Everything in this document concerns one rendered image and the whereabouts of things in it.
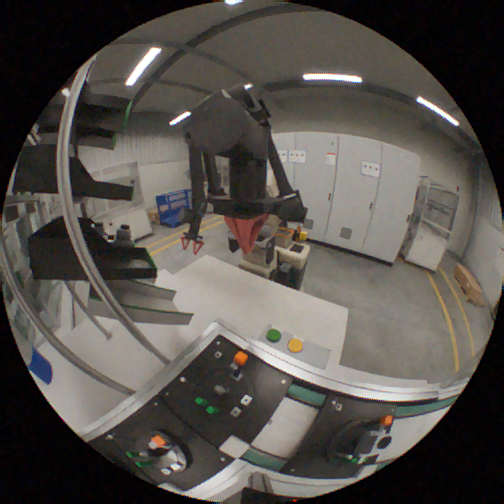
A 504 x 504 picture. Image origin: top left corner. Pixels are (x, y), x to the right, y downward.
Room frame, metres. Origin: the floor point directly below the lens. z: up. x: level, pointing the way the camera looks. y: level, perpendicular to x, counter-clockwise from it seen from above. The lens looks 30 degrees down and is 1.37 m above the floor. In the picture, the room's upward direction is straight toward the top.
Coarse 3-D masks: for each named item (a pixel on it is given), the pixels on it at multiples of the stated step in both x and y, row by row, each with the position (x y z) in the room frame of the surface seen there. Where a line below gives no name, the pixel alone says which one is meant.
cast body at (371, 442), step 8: (368, 432) -0.11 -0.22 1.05; (376, 432) -0.12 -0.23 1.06; (384, 432) -0.14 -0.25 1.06; (360, 440) -0.13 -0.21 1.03; (368, 440) -0.13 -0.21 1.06; (376, 440) -0.13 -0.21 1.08; (384, 440) -0.14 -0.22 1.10; (360, 448) -0.15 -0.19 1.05; (368, 448) -0.15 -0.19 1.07; (376, 448) -0.15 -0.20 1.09; (384, 448) -0.16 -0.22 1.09; (360, 456) -0.17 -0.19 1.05
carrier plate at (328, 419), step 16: (336, 400) -0.01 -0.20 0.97; (352, 400) -0.02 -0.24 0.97; (320, 416) -0.04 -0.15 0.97; (336, 416) -0.05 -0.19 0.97; (352, 416) -0.07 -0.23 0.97; (368, 416) -0.09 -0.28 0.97; (320, 432) -0.08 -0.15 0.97; (304, 448) -0.12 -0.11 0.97; (320, 448) -0.13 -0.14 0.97; (288, 464) -0.16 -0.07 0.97; (304, 464) -0.17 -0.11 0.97; (320, 464) -0.18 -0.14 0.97; (352, 464) -0.23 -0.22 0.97; (368, 464) -0.26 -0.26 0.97
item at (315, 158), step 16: (304, 144) 2.90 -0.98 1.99; (320, 144) 2.74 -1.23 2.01; (336, 144) 2.58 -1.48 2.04; (288, 160) 3.06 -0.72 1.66; (304, 160) 2.89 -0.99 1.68; (320, 160) 2.73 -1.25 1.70; (336, 160) 2.58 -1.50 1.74; (304, 176) 2.88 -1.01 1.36; (320, 176) 2.71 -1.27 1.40; (304, 192) 2.86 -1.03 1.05; (320, 192) 2.69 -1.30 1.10; (320, 208) 2.67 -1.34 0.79; (304, 224) 2.81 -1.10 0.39; (320, 224) 2.64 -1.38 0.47; (320, 240) 2.62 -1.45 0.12
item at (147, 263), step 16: (48, 224) 0.12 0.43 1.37; (64, 224) 0.16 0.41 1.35; (80, 224) 0.19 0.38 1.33; (32, 240) 0.05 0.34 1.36; (48, 240) 0.07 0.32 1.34; (64, 240) 0.10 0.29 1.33; (96, 240) 0.21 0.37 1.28; (32, 256) 0.03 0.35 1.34; (48, 256) 0.06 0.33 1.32; (64, 256) 0.09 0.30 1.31; (96, 256) 0.13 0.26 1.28; (112, 256) 0.22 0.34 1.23; (128, 256) 0.25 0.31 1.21; (144, 256) 0.28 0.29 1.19; (32, 272) 0.02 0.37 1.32; (48, 272) 0.05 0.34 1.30; (64, 272) 0.08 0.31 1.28; (80, 272) 0.10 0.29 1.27; (112, 272) 0.14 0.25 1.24; (128, 272) 0.17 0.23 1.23; (144, 272) 0.19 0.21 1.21
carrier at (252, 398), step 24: (216, 336) 0.20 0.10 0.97; (216, 360) 0.13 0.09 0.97; (168, 384) 0.04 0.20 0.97; (192, 384) 0.04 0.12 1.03; (216, 384) 0.06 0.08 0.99; (240, 384) 0.06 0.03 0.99; (264, 384) 0.07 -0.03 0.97; (288, 384) 0.06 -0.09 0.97; (192, 408) -0.01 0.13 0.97; (216, 408) 0.00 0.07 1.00; (240, 408) 0.01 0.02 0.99; (264, 408) 0.01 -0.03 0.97; (216, 432) -0.06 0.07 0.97; (240, 432) -0.06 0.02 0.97
